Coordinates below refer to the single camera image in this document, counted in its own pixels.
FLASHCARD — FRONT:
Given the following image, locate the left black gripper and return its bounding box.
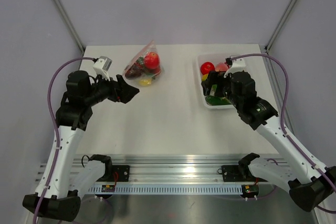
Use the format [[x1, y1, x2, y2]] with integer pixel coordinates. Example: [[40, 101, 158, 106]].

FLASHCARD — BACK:
[[85, 69, 139, 106]]

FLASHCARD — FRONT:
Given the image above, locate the white plastic basket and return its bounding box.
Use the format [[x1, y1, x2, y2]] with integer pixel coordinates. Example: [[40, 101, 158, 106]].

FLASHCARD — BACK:
[[196, 53, 247, 110]]

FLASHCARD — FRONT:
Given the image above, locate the yellow lemon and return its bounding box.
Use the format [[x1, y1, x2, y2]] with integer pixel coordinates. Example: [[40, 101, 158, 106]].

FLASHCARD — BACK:
[[138, 78, 153, 87]]

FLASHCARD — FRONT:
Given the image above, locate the dark red apple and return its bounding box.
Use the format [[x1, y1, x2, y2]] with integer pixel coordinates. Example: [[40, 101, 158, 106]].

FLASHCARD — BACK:
[[124, 63, 143, 80]]

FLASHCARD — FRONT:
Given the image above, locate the clear zip top bag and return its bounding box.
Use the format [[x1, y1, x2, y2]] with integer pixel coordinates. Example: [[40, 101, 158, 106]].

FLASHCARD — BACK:
[[123, 40, 163, 87]]

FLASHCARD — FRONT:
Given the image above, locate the strawberry bunch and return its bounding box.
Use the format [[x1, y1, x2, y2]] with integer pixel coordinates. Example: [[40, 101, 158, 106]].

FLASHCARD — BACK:
[[135, 57, 161, 78]]

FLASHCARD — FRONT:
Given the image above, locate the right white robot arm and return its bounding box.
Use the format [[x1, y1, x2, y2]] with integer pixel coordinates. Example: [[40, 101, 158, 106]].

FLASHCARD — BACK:
[[201, 71, 335, 212]]

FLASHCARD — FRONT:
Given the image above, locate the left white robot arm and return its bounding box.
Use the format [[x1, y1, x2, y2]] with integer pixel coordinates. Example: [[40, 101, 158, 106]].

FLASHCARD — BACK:
[[23, 70, 140, 223]]

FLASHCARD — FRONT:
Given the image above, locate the small orange yellow fruit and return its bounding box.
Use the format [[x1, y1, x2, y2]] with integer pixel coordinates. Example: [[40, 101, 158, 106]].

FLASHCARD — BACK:
[[202, 74, 208, 81]]

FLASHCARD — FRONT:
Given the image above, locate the small red tomato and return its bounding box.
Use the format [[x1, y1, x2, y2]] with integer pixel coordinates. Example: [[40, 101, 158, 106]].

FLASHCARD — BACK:
[[200, 61, 215, 75]]

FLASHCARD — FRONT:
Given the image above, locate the pink peach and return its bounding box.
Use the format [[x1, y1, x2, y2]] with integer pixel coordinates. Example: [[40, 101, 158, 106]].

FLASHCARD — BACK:
[[215, 62, 229, 72]]

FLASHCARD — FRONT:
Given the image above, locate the green cucumber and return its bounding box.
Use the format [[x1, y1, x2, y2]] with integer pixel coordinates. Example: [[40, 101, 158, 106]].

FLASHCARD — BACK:
[[205, 95, 231, 106]]

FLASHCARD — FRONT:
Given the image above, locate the left small circuit board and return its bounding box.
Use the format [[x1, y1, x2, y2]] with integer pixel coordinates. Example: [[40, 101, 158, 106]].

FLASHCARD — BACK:
[[101, 185, 115, 192]]

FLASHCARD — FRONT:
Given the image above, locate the small circuit board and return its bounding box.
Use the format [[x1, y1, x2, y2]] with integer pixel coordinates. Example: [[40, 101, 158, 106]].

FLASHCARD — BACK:
[[242, 185, 259, 197], [101, 185, 115, 192]]

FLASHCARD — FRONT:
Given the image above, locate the right small circuit board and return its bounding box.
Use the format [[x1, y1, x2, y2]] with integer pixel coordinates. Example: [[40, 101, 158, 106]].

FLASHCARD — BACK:
[[242, 185, 259, 197]]

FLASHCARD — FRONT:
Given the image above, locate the aluminium mounting rail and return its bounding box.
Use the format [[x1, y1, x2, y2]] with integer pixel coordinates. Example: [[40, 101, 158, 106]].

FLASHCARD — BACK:
[[35, 154, 289, 183]]

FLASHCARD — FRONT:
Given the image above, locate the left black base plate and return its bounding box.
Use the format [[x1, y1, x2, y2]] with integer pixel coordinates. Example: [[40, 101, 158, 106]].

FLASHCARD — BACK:
[[103, 165, 130, 183]]

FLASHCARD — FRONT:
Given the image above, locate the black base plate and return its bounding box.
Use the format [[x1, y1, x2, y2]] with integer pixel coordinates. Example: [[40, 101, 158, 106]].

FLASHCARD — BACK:
[[217, 165, 265, 183], [103, 165, 130, 183]]

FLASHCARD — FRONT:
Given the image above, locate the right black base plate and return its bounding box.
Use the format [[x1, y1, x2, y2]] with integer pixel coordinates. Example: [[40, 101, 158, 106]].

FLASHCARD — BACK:
[[217, 165, 265, 183]]

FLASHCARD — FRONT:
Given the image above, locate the white slotted cable duct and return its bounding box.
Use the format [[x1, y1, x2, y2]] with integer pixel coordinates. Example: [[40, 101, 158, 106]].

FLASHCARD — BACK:
[[87, 184, 243, 195]]

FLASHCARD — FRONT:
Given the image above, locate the left aluminium frame post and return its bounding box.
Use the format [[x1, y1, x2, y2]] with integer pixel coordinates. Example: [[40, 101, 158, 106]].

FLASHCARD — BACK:
[[51, 0, 86, 56]]

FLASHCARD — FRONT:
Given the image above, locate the aluminium frame post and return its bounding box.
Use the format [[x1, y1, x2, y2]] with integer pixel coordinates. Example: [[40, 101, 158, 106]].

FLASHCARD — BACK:
[[264, 0, 299, 53], [51, 0, 86, 56]]

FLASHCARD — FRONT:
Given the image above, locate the right aluminium frame post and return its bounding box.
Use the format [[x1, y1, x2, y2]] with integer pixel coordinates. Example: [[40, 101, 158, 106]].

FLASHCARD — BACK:
[[264, 0, 299, 53]]

